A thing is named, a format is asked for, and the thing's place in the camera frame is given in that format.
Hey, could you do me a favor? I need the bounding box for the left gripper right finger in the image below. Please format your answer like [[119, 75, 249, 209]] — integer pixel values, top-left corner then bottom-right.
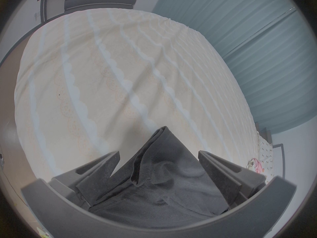
[[198, 150, 266, 209]]

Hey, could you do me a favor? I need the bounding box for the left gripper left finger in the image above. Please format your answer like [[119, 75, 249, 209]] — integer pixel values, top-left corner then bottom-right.
[[51, 151, 121, 207]]

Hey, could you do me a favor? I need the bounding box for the black garment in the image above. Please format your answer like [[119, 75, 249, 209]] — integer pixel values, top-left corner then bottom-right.
[[89, 126, 230, 229]]

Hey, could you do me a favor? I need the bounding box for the bed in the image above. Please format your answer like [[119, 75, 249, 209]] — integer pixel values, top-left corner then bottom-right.
[[14, 8, 285, 203]]

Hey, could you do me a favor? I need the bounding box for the white printed pillow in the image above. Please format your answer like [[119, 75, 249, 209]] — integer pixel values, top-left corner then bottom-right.
[[258, 132, 275, 185]]

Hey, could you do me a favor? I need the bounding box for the grey bedside table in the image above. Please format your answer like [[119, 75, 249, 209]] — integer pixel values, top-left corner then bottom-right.
[[255, 121, 273, 144]]

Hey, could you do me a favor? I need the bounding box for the blue-green curtain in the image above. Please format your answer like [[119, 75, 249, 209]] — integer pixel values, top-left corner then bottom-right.
[[151, 0, 297, 58], [221, 8, 313, 135]]

